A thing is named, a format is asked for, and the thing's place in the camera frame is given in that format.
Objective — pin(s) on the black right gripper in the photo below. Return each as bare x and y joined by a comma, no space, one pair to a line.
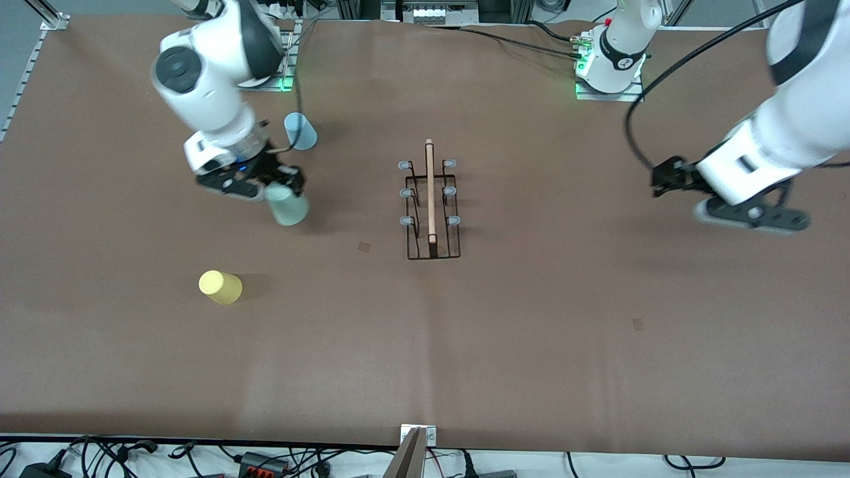
271,168

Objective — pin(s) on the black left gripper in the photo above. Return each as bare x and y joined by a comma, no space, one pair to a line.
682,175

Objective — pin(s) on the mint green plastic cup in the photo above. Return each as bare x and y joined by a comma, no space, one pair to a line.
289,209

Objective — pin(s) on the yellow plastic cup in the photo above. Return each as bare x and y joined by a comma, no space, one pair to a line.
222,287

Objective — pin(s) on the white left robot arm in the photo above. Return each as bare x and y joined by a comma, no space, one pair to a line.
797,126

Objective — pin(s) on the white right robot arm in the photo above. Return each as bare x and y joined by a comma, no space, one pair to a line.
206,86

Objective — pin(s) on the light blue plastic cup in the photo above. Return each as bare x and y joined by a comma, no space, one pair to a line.
302,133

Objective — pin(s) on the white power strip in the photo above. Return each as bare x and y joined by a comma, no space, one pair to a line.
287,8

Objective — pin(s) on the grey electronics box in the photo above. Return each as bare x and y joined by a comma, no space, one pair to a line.
431,13

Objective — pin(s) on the brown table cover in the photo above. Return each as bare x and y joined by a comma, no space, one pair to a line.
531,385

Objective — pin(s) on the black orange connector block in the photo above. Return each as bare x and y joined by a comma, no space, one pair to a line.
262,463

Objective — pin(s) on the black power plug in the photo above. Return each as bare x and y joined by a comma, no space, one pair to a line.
468,465

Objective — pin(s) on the black power adapter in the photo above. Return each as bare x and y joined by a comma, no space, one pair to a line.
43,471

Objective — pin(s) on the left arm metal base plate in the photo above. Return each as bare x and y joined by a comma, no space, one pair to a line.
631,96

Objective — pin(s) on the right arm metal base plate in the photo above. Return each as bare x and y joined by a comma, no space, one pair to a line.
289,60

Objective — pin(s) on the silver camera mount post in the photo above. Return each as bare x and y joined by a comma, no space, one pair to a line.
408,461

